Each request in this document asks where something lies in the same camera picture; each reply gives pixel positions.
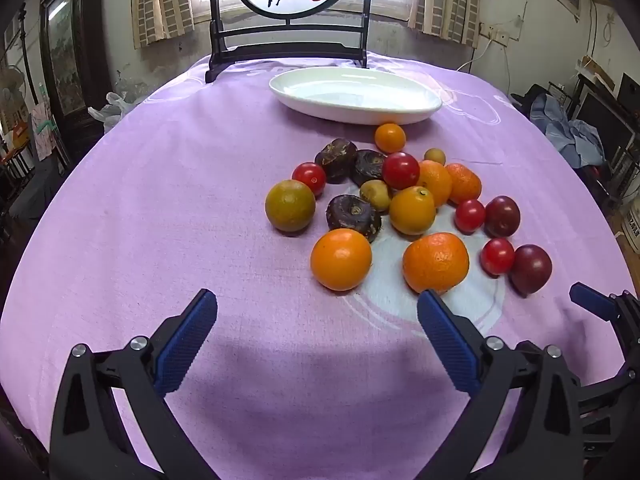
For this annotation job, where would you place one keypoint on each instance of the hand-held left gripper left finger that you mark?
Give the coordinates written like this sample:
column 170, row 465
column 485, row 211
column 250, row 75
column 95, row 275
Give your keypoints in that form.
column 185, row 340

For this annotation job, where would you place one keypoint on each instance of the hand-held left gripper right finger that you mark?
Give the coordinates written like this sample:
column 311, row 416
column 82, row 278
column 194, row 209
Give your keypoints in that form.
column 447, row 345

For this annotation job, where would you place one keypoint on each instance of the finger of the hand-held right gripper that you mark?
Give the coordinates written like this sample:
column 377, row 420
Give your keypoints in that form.
column 607, row 410
column 592, row 301

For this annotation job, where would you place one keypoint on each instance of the dark purple plum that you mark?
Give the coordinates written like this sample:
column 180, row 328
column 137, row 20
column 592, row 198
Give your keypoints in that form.
column 502, row 216
column 531, row 268

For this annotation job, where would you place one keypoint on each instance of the large bumpy mandarin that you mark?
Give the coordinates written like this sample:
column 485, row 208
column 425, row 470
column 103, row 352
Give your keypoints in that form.
column 436, row 262

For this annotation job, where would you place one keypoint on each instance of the red cherry tomato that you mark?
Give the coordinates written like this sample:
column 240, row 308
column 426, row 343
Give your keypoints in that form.
column 401, row 170
column 309, row 177
column 470, row 216
column 497, row 256

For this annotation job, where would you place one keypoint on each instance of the smooth round orange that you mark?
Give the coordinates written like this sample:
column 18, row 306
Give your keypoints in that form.
column 341, row 259

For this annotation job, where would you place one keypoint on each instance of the yellow-orange citrus with stem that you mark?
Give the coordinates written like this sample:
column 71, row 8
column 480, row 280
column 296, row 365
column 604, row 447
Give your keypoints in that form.
column 412, row 211

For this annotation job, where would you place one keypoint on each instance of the dark brown water chestnut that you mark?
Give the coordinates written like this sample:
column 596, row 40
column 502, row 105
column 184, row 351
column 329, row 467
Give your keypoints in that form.
column 336, row 160
column 366, row 169
column 353, row 216

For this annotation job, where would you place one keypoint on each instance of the orange mandarin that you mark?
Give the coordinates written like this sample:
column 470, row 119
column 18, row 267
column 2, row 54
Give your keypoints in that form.
column 466, row 183

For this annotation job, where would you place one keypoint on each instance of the yellow-green jujube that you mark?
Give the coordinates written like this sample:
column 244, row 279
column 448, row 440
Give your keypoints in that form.
column 375, row 195

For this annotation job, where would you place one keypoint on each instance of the green-orange citrus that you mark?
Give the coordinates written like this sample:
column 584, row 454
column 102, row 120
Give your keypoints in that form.
column 290, row 206

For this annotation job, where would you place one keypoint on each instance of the small orange tangerine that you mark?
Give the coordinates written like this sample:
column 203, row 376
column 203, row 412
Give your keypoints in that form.
column 390, row 137

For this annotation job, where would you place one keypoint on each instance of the white oval plate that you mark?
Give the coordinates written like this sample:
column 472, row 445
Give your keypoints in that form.
column 350, row 95

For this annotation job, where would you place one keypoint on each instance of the white sack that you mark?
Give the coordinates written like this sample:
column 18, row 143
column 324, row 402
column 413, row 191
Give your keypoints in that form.
column 632, row 230

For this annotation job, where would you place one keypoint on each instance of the purple tablecloth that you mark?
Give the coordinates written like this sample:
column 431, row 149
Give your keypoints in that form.
column 175, row 210

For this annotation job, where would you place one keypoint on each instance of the oval orange kumquat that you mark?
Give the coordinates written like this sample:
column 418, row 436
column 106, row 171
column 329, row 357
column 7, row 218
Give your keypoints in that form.
column 437, row 182

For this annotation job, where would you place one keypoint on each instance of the blue cloth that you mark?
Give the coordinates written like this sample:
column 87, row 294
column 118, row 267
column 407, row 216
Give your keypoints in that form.
column 570, row 132

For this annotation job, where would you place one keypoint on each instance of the black monitor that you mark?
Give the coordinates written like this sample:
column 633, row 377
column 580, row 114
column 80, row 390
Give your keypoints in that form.
column 607, row 120

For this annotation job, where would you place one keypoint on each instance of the tiny yellow-green fruit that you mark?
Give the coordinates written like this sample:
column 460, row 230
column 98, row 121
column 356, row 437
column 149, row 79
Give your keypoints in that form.
column 435, row 156

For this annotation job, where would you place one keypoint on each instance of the white plastic bag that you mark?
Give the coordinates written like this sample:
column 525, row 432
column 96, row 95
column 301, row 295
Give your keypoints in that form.
column 112, row 110

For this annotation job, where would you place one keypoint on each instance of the dark wooden cabinet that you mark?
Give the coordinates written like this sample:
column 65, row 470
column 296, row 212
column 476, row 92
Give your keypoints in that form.
column 75, row 60

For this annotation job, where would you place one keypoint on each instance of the black-framed persimmon painting screen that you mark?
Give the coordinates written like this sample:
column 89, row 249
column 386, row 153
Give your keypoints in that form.
column 290, row 52

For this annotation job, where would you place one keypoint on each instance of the beige brick-pattern curtain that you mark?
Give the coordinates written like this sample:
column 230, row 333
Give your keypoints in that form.
column 447, row 0
column 160, row 0

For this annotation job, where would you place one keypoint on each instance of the white wall socket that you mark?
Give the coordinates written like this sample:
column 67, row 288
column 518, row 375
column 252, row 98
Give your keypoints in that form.
column 501, row 37

